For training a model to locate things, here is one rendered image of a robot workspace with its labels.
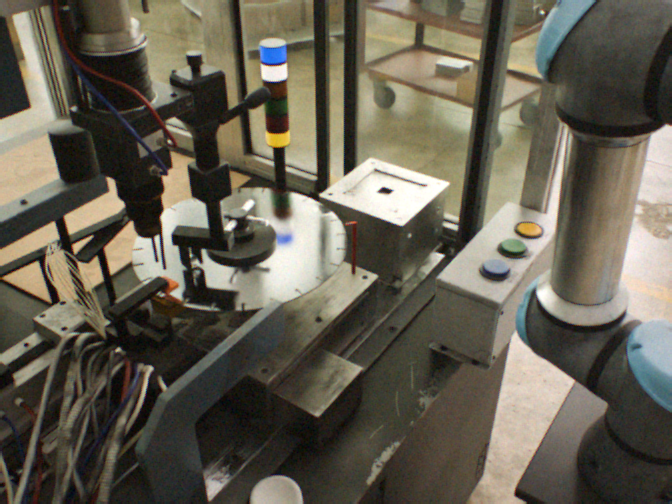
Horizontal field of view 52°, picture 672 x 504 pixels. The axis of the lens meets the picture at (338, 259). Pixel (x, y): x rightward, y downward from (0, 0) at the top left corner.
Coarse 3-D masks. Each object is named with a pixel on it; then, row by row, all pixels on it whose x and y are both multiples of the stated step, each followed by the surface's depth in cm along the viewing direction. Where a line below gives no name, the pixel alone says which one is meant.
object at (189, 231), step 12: (216, 204) 92; (216, 216) 93; (180, 228) 97; (192, 228) 97; (204, 228) 97; (216, 228) 94; (180, 240) 96; (192, 240) 96; (204, 240) 96; (216, 240) 95; (228, 240) 95; (180, 252) 99; (192, 252) 100
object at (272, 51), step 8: (264, 40) 119; (272, 40) 119; (280, 40) 119; (264, 48) 117; (272, 48) 116; (280, 48) 117; (264, 56) 117; (272, 56) 117; (280, 56) 118; (272, 64) 118
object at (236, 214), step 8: (240, 208) 104; (248, 208) 105; (224, 216) 103; (232, 216) 102; (240, 216) 102; (248, 216) 102; (232, 224) 101; (240, 224) 102; (248, 224) 104; (256, 224) 102; (264, 224) 102; (240, 232) 103
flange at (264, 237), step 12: (252, 228) 104; (264, 228) 107; (240, 240) 103; (252, 240) 104; (264, 240) 104; (216, 252) 102; (228, 252) 102; (240, 252) 102; (252, 252) 102; (264, 252) 102
